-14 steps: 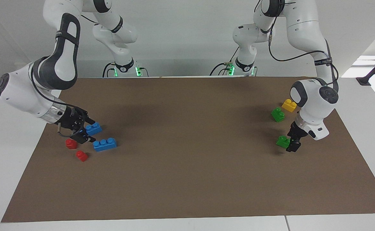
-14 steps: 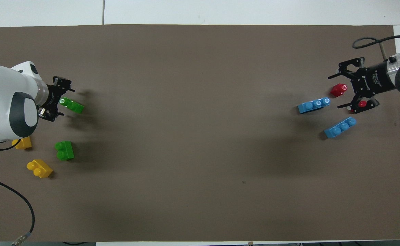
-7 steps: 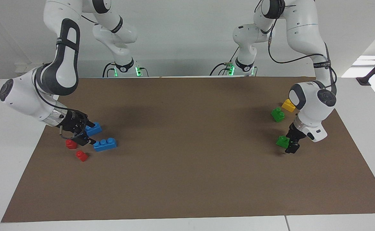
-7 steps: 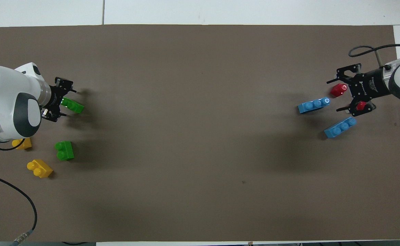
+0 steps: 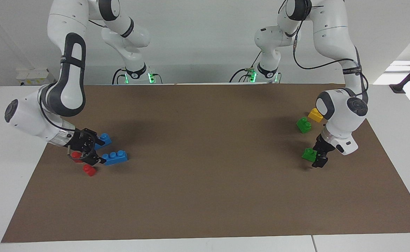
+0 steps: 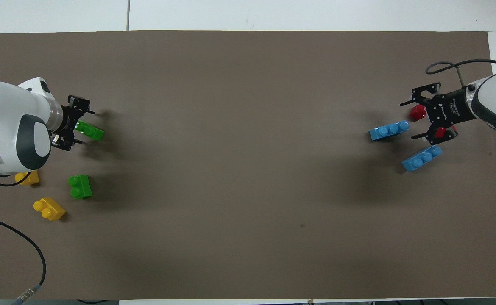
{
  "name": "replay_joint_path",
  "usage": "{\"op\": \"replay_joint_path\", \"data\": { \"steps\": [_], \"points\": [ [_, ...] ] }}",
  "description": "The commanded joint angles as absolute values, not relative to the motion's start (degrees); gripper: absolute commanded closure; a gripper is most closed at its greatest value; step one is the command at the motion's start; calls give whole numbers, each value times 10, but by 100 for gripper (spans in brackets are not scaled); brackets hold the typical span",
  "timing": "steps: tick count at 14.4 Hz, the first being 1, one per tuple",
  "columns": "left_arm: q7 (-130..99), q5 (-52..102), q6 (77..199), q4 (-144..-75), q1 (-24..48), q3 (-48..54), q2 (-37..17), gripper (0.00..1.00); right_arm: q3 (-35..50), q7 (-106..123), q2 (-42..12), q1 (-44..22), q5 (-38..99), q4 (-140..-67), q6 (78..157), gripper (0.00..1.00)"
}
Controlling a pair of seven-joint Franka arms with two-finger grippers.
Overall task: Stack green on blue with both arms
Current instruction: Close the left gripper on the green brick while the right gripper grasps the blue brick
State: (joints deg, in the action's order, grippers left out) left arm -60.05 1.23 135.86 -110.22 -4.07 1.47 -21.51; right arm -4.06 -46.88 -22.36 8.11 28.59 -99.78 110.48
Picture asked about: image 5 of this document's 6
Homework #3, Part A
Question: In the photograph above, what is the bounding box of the black camera stand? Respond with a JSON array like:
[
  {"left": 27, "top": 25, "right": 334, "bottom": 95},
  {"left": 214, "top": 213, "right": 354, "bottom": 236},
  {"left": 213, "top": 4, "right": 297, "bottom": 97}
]
[{"left": 390, "top": 55, "right": 410, "bottom": 94}]

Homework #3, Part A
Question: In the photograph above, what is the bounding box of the blue three-stud toy block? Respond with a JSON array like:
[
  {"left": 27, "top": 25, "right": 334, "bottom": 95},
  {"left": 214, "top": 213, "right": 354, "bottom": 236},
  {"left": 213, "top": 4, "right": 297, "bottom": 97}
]
[
  {"left": 102, "top": 150, "right": 129, "bottom": 166},
  {"left": 95, "top": 133, "right": 112, "bottom": 149}
]

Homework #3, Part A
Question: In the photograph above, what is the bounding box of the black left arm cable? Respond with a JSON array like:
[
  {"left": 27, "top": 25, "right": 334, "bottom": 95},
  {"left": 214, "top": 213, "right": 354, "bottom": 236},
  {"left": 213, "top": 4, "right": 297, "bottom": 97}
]
[{"left": 279, "top": 0, "right": 369, "bottom": 104}]

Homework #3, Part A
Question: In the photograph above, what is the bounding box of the green two-stud toy block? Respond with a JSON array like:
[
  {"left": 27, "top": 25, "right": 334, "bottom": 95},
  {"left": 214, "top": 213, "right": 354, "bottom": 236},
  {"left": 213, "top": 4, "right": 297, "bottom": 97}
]
[
  {"left": 302, "top": 148, "right": 318, "bottom": 162},
  {"left": 296, "top": 117, "right": 312, "bottom": 134}
]

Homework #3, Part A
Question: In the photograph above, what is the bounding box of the brown table mat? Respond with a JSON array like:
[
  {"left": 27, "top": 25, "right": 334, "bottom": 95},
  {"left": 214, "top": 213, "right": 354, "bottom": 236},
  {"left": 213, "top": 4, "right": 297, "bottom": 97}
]
[{"left": 1, "top": 83, "right": 410, "bottom": 243}]

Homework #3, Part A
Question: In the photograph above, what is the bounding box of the yellow two-stud toy block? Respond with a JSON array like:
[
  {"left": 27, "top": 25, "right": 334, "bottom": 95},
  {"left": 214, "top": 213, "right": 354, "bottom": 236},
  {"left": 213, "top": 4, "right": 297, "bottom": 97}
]
[{"left": 308, "top": 108, "right": 324, "bottom": 123}]

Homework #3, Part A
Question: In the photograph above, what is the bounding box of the white wall socket box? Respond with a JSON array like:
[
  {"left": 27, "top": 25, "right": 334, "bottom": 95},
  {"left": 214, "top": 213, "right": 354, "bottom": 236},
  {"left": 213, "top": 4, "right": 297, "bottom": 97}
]
[{"left": 16, "top": 68, "right": 56, "bottom": 86}]

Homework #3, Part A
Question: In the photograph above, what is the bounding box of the black base cable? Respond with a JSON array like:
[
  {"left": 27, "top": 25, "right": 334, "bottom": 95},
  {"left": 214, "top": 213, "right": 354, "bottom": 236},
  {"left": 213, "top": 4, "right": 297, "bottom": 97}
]
[
  {"left": 230, "top": 52, "right": 261, "bottom": 83},
  {"left": 112, "top": 68, "right": 127, "bottom": 85}
]

